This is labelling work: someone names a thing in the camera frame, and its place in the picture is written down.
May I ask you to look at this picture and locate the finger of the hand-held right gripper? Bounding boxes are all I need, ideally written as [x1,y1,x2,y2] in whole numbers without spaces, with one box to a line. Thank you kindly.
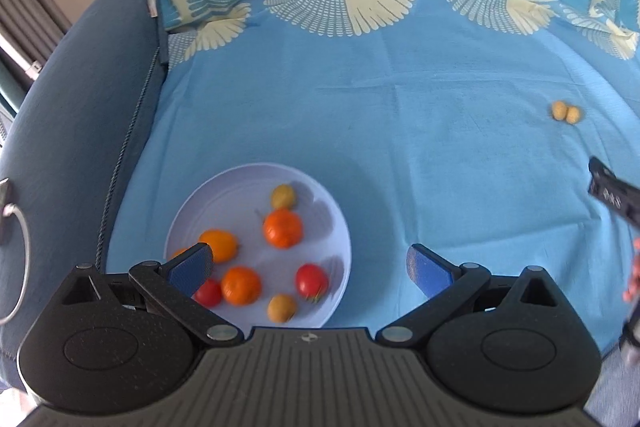
[588,156,640,228]

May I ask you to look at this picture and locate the person's right hand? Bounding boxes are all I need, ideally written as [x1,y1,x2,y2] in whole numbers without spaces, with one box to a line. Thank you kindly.
[623,234,640,305]

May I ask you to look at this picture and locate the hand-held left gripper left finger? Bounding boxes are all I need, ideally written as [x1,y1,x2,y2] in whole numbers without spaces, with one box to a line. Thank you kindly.
[60,243,245,348]

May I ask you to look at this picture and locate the blue fan-patterned cloth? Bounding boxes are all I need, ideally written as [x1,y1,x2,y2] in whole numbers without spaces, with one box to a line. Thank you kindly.
[106,0,640,360]

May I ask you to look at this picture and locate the pale blue plate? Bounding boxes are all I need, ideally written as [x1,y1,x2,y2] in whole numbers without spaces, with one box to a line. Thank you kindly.
[164,163,352,328]

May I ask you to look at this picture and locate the red tomato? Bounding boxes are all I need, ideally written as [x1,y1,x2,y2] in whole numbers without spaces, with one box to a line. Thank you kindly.
[295,263,330,301]
[193,278,223,308]

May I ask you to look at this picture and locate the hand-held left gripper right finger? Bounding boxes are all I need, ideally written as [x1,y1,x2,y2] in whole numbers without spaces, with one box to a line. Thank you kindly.
[375,243,573,348]

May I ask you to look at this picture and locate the white cable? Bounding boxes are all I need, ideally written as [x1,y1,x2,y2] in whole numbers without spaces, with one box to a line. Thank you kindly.
[0,202,32,326]

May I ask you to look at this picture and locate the yellow-orange mandarin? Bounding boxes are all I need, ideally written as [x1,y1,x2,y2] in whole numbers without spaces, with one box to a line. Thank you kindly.
[198,229,238,264]

